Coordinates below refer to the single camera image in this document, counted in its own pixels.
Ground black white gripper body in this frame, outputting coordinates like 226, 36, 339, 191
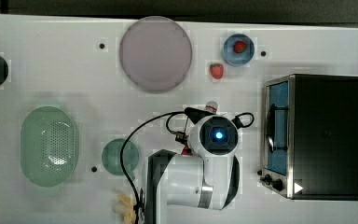
185, 107, 213, 124

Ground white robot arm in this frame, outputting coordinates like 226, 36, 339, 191
143, 107, 240, 224

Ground grey round plate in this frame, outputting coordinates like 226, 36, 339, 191
119, 16, 192, 92

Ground strawberry on table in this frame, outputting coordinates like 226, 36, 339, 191
210, 63, 224, 79

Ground blue small bowl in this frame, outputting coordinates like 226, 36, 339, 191
222, 34, 255, 66

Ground strawberry inside blue bowl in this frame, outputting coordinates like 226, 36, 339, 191
233, 41, 248, 53

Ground green mug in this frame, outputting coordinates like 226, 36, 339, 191
102, 138, 139, 177

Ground peeled banana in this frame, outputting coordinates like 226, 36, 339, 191
112, 194, 139, 224

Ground silver black toaster oven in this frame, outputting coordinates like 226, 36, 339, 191
257, 74, 358, 201

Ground green perforated colander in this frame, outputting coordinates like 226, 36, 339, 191
21, 106, 79, 188

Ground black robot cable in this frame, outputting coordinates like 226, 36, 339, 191
119, 110, 255, 224

